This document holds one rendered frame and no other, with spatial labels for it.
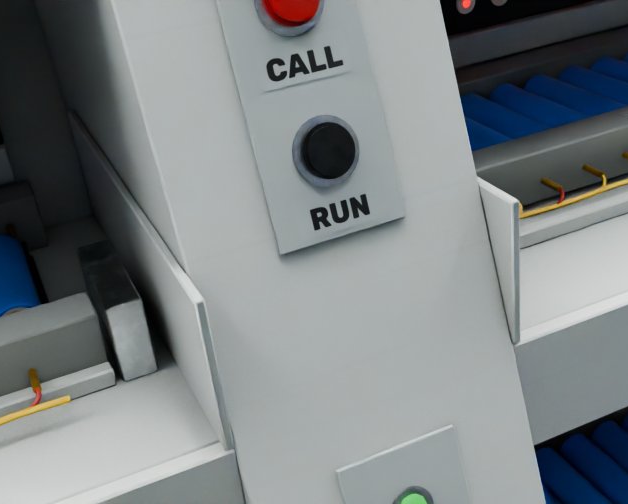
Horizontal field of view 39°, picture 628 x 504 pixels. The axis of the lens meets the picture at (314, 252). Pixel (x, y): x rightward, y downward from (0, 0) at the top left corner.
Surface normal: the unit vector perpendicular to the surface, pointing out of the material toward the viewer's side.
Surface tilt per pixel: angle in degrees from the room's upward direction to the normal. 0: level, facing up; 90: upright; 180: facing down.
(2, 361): 109
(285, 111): 90
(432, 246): 90
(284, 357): 90
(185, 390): 19
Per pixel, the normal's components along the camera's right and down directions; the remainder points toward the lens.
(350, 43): 0.34, 0.09
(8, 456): -0.11, -0.88
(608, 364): 0.40, 0.39
